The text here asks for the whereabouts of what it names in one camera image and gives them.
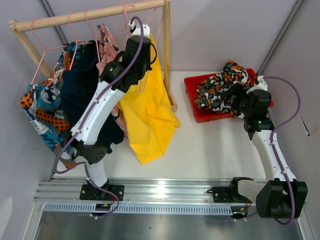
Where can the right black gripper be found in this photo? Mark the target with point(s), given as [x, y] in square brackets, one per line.
[237, 90]

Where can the orange black camouflage shorts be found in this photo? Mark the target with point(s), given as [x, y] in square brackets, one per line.
[208, 92]

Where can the yellow shorts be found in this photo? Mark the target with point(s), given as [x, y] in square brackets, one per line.
[149, 118]

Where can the pink hanger of camouflage shorts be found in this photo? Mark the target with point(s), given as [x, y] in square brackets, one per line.
[148, 21]

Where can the pink hanger of yellow shorts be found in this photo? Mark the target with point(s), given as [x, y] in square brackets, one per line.
[125, 17]

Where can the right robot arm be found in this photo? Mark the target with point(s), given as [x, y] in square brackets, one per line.
[283, 196]

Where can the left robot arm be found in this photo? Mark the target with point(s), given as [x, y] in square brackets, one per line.
[117, 76]

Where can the pink patterned shorts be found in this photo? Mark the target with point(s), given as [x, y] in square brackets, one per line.
[108, 50]

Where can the blue orange patterned shorts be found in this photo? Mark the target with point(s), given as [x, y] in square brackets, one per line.
[42, 102]

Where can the red plastic bin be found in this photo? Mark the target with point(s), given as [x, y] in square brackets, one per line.
[206, 115]

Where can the wooden clothes rack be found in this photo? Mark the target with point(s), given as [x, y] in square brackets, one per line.
[19, 29]

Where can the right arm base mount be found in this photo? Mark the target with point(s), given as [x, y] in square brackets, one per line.
[228, 194]

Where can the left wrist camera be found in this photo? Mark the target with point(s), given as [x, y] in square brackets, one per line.
[135, 30]

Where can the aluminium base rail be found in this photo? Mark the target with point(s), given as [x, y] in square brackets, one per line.
[147, 196]

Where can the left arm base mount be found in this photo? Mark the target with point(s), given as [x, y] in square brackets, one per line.
[90, 193]

